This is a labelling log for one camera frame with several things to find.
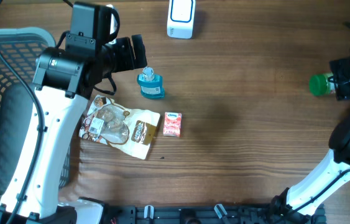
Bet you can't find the brown white snack bag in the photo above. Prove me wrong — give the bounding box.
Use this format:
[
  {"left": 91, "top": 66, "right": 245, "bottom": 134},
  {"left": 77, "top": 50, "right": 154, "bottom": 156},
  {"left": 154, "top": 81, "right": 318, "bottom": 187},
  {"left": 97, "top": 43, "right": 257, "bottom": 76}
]
[{"left": 79, "top": 95, "right": 160, "bottom": 159}]

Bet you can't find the white barcode scanner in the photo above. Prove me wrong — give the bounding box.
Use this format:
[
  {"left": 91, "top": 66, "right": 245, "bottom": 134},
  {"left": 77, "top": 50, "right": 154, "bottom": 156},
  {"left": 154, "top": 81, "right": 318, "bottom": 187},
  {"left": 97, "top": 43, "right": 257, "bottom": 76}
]
[{"left": 167, "top": 0, "right": 196, "bottom": 39}]

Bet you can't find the grey plastic basket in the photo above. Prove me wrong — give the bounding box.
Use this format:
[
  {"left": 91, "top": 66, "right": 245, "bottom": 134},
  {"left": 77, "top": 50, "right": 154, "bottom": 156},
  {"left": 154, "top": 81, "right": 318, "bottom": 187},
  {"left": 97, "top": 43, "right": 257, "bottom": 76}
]
[{"left": 0, "top": 27, "right": 56, "bottom": 198}]

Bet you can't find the red tissue pack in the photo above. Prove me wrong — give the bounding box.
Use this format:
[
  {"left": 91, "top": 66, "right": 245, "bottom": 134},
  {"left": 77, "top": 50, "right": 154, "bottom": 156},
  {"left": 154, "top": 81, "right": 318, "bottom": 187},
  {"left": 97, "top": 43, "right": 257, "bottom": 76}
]
[{"left": 163, "top": 112, "right": 182, "bottom": 138}]

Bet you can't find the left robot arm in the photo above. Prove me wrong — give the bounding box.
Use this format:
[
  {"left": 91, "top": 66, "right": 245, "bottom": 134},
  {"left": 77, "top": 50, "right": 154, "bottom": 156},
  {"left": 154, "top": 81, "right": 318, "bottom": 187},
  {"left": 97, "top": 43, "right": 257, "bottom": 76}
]
[{"left": 0, "top": 2, "right": 147, "bottom": 223}]

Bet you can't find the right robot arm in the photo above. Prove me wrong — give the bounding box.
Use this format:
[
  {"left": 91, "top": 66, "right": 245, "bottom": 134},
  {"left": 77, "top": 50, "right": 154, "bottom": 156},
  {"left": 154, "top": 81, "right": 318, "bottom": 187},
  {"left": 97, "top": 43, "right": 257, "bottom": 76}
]
[{"left": 265, "top": 22, "right": 350, "bottom": 223}]

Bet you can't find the blue mouthwash bottle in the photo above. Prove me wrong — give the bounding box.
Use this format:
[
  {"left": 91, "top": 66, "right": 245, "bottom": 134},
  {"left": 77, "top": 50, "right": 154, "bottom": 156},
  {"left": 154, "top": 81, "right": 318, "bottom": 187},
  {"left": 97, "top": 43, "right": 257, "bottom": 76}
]
[{"left": 137, "top": 67, "right": 165, "bottom": 100}]

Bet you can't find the green lid jar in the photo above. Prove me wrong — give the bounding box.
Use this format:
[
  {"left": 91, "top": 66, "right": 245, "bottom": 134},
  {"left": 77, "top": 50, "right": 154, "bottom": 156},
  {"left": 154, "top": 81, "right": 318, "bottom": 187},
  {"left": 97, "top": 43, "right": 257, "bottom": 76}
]
[{"left": 309, "top": 73, "right": 335, "bottom": 96}]

